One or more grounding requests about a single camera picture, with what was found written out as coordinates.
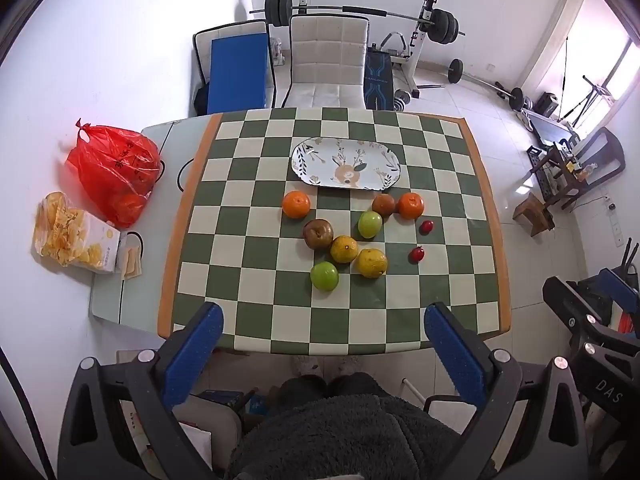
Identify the black monitor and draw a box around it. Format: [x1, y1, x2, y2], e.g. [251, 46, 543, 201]
[526, 110, 582, 147]

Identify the black barbell with plates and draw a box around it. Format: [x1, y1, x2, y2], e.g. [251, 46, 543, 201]
[249, 0, 466, 45]

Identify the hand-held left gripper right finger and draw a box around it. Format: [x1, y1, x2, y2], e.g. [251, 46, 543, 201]
[423, 302, 597, 480]

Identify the small barbell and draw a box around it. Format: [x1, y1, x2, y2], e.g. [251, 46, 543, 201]
[447, 58, 525, 110]

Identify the yellow citrus fruit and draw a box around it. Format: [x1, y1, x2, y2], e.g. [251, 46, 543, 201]
[329, 235, 359, 265]
[355, 248, 389, 279]

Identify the black speaker box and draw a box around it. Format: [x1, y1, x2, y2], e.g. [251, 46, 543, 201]
[537, 92, 560, 119]

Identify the orange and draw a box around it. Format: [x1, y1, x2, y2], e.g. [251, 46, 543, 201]
[281, 190, 311, 219]
[397, 192, 426, 220]

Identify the wooden stool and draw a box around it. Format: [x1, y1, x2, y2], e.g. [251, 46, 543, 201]
[513, 193, 556, 237]

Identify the reddish brown apple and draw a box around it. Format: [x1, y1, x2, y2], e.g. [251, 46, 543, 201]
[302, 219, 334, 250]

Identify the rough reddish brown citrus fruit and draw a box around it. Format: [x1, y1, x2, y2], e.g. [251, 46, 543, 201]
[371, 193, 397, 218]

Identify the black tripod stand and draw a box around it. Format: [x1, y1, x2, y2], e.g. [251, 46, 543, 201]
[559, 35, 617, 127]

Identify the white padded chair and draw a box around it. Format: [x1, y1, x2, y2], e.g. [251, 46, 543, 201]
[280, 13, 371, 110]

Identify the blue cushion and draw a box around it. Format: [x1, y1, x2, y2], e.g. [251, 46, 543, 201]
[208, 32, 271, 114]

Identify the green checkered table mat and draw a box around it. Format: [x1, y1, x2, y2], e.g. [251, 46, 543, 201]
[157, 107, 512, 357]

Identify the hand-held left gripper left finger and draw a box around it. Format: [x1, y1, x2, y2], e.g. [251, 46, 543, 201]
[57, 301, 225, 480]

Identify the white glass table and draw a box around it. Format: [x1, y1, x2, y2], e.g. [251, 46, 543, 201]
[89, 116, 223, 337]

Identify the green apple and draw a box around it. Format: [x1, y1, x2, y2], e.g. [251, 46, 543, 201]
[357, 210, 384, 239]
[310, 261, 339, 291]

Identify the chip snack box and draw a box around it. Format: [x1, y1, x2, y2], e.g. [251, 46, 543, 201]
[33, 191, 122, 274]

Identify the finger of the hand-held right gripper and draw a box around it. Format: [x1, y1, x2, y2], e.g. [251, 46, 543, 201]
[597, 266, 640, 306]
[542, 275, 640, 361]

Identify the red plastic bag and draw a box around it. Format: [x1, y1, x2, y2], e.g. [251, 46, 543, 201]
[66, 118, 165, 229]

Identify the floral oval plate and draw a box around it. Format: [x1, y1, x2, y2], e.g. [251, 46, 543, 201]
[291, 137, 404, 191]

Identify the white barbell rack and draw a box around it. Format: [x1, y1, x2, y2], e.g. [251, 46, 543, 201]
[297, 0, 445, 107]

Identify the dark wooden chair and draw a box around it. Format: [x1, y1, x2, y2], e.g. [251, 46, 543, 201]
[529, 127, 626, 212]

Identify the black weight bench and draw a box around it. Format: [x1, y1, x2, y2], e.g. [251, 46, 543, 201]
[363, 45, 396, 111]

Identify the small snack packet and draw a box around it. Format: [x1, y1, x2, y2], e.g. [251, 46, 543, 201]
[119, 244, 144, 281]

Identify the person's dark fleece clothing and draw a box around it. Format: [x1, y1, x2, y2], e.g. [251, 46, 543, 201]
[226, 372, 502, 480]

